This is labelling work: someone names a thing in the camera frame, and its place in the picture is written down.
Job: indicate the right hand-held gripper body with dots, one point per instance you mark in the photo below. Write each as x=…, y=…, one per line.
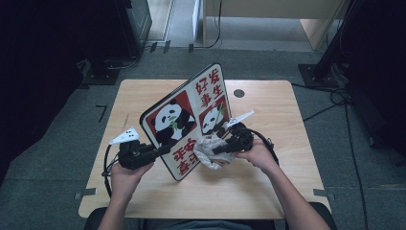
x=242, y=139

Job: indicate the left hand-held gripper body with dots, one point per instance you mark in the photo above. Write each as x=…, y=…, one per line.
x=134, y=155

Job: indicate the grey rag cloth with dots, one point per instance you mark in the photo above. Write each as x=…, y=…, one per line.
x=207, y=156

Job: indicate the panda picture sign board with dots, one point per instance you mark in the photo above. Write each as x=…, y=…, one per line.
x=191, y=105

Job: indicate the person's right hand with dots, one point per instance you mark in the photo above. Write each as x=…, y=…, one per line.
x=260, y=158

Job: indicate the person's left hand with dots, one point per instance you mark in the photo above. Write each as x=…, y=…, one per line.
x=123, y=180

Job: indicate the dark round table grommet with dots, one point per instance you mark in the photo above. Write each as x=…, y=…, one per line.
x=238, y=93

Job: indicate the grey tape strip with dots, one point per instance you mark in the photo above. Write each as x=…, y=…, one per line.
x=84, y=193
x=323, y=193

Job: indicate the person's lap in blue trousers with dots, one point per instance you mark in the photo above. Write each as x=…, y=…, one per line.
x=207, y=225

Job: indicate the black metal stand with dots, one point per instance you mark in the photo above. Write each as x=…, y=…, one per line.
x=102, y=75
x=319, y=75

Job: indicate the dark floor tape strip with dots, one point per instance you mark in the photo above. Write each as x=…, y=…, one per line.
x=166, y=46
x=191, y=48
x=153, y=47

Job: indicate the black curtain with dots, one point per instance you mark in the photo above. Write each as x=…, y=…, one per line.
x=38, y=64
x=379, y=64

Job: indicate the dark metal cabinet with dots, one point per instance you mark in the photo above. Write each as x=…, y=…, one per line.
x=139, y=19

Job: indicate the light wooden desk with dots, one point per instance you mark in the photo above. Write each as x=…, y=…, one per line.
x=271, y=8

